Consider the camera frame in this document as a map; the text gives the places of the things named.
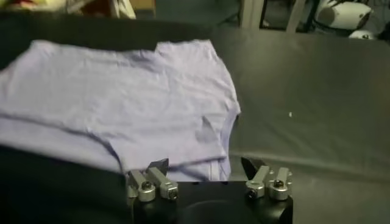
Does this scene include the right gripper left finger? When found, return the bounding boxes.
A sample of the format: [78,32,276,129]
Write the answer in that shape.
[126,158,179,203]

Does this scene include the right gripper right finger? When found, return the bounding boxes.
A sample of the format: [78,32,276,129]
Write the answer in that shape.
[240,156,294,202]

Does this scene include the lavender t-shirt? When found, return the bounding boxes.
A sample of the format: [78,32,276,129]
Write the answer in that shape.
[0,38,242,183]

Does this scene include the large black table cover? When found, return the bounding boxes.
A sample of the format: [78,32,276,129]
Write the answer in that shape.
[0,11,390,224]

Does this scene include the white adjustable side table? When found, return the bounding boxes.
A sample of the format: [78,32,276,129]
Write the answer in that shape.
[239,0,306,33]

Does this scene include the white humanoid robot with base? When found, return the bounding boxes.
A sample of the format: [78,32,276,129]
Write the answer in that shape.
[314,0,379,41]

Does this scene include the yellow-green printed t-shirt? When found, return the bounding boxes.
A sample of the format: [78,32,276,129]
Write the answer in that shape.
[0,0,68,10]

